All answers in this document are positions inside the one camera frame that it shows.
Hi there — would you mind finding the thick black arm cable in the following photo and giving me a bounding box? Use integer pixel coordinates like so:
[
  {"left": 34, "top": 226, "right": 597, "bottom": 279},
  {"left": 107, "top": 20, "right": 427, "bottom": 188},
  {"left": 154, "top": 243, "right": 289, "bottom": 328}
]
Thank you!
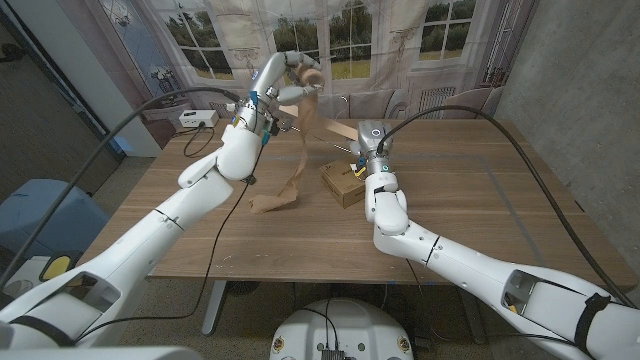
[
  {"left": 377, "top": 104, "right": 634, "bottom": 309},
  {"left": 0, "top": 87, "right": 241, "bottom": 291}
]

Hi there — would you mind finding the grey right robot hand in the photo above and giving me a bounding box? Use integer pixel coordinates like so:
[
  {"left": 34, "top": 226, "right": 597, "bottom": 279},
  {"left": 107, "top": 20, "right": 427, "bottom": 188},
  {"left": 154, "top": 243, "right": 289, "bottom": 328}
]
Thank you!
[{"left": 348, "top": 118, "right": 395, "bottom": 174}]

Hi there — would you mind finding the printed window backdrop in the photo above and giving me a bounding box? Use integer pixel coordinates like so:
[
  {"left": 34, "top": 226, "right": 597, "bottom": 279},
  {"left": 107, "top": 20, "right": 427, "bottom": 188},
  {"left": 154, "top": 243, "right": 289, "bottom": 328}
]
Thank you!
[{"left": 54, "top": 0, "right": 541, "bottom": 151}]

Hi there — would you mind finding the brown cardboard box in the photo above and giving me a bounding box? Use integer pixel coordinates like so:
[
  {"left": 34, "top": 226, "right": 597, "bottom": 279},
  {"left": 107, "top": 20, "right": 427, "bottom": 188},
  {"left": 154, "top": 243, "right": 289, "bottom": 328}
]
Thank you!
[{"left": 319, "top": 159, "right": 369, "bottom": 210}]

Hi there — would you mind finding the tan elastic arm wrap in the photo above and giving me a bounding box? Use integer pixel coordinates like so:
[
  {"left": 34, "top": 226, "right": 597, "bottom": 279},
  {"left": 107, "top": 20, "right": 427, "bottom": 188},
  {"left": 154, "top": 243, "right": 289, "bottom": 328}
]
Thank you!
[{"left": 248, "top": 64, "right": 326, "bottom": 215}]

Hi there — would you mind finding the black looped power cable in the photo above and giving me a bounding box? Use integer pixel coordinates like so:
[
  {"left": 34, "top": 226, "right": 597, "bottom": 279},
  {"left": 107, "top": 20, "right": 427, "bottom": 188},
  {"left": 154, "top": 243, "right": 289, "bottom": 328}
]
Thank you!
[{"left": 172, "top": 122, "right": 216, "bottom": 159}]

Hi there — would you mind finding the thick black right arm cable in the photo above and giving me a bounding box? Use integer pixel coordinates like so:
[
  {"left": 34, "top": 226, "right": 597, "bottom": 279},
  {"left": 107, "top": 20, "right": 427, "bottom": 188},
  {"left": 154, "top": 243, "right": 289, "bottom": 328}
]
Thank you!
[{"left": 377, "top": 104, "right": 634, "bottom": 309}]

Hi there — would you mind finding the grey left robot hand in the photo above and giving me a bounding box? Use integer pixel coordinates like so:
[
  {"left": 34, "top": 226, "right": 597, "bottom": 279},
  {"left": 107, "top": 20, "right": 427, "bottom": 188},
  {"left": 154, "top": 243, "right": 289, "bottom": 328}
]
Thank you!
[{"left": 232, "top": 49, "right": 324, "bottom": 136}]

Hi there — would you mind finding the grey table leg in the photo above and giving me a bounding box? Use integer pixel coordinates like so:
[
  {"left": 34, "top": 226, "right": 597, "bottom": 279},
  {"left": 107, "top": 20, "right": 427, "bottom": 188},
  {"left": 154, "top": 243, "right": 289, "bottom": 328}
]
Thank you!
[
  {"left": 202, "top": 279, "right": 229, "bottom": 336},
  {"left": 457, "top": 294, "right": 489, "bottom": 346}
]

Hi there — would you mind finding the white power strip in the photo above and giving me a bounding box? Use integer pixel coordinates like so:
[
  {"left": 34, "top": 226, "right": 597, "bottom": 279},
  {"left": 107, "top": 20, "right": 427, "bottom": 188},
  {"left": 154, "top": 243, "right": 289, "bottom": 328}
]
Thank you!
[{"left": 178, "top": 109, "right": 220, "bottom": 129}]

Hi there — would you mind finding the yellow and black object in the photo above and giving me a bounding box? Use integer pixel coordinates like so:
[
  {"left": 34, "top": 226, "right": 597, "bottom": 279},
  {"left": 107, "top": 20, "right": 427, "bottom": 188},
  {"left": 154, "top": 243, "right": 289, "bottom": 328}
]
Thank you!
[{"left": 38, "top": 253, "right": 84, "bottom": 283}]

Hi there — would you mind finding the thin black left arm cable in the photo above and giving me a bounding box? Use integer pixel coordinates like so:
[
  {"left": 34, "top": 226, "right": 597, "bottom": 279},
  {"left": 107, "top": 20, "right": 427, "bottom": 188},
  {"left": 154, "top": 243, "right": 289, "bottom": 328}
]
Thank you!
[{"left": 74, "top": 144, "right": 266, "bottom": 341}]

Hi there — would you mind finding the wooden clip hanger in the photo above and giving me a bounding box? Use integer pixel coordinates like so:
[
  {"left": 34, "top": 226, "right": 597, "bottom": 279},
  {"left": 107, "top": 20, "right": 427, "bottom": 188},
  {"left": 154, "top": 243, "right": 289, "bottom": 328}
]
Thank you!
[{"left": 277, "top": 104, "right": 361, "bottom": 154}]

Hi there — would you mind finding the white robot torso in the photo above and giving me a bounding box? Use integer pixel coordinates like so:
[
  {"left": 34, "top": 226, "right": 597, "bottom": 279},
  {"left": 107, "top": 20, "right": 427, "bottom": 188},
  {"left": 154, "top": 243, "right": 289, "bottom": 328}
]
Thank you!
[{"left": 269, "top": 298, "right": 415, "bottom": 360}]

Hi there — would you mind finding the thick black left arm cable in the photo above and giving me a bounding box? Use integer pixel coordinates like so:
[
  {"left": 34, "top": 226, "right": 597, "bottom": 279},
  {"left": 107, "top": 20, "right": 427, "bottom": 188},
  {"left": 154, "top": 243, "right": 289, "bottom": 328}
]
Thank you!
[{"left": 0, "top": 87, "right": 241, "bottom": 291}]

